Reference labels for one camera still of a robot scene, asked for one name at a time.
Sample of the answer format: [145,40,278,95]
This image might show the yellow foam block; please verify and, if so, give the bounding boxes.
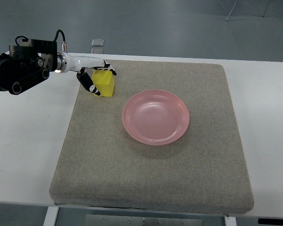
[92,70,115,97]

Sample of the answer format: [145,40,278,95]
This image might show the black label strip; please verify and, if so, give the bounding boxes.
[258,218,283,226]

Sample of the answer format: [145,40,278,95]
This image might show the grey metal table base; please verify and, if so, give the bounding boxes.
[84,214,203,226]

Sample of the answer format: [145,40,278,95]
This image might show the metal chair legs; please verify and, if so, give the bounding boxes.
[225,0,283,22]

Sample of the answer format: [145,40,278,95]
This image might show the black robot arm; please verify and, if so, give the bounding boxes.
[0,30,66,95]

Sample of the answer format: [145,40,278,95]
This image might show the white table leg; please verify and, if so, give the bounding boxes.
[43,207,59,226]

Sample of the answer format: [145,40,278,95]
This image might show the beige fabric cushion mat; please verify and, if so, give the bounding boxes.
[50,60,254,214]

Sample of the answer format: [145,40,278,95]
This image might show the upper clear floor tile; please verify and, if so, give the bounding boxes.
[92,39,104,47]

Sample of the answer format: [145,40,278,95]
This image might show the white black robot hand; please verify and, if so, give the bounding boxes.
[55,52,117,96]

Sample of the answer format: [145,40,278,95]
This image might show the pink plate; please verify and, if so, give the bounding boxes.
[122,89,190,145]

